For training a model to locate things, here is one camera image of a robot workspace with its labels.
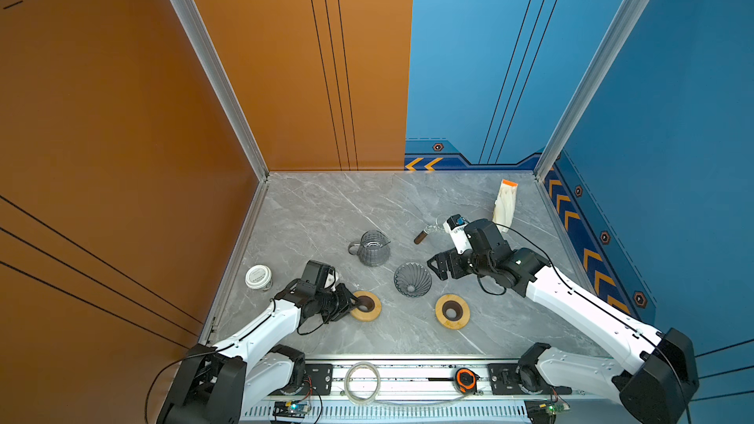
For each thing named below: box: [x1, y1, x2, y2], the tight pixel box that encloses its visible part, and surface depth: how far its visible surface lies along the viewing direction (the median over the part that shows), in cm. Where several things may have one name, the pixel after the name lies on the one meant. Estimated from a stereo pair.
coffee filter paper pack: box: [492, 178, 519, 233], surface depth 102 cm
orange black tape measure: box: [454, 367, 481, 395], surface depth 72 cm
